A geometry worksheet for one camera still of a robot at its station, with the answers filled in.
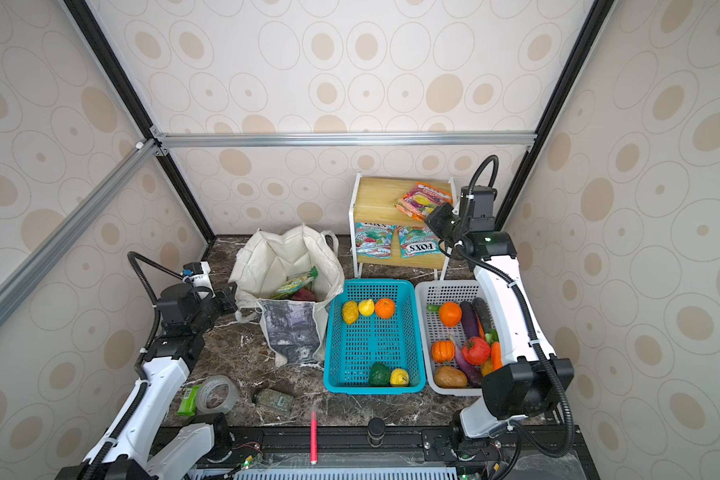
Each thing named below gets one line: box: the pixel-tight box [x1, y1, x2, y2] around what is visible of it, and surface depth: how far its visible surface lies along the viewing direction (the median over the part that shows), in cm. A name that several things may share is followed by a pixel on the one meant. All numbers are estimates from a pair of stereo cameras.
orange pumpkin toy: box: [431, 340, 455, 364], surface depth 85 cm
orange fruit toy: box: [375, 298, 395, 320], surface depth 96 cm
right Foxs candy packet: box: [398, 225, 441, 259], surface depth 96 cm
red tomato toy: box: [462, 336, 491, 366], surface depth 83 cm
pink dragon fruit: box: [291, 288, 316, 301], surface depth 94 cm
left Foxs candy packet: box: [355, 222, 398, 259], surface depth 96 cm
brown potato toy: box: [434, 366, 468, 389], surface depth 81 cm
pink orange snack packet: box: [394, 182, 453, 222], surface depth 81 cm
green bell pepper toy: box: [368, 362, 391, 387], surface depth 81 cm
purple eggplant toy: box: [460, 301, 480, 338], surface depth 94 cm
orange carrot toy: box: [491, 341, 503, 371], surface depth 82 cm
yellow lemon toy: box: [358, 299, 375, 317], surface depth 96 cm
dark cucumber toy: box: [472, 297, 492, 333], surface depth 94 cm
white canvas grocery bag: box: [228, 224, 346, 367], surface depth 85 cm
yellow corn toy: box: [342, 301, 359, 325], surface depth 96 cm
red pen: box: [310, 410, 318, 465], surface depth 76 cm
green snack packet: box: [270, 266, 319, 300], surface depth 94 cm
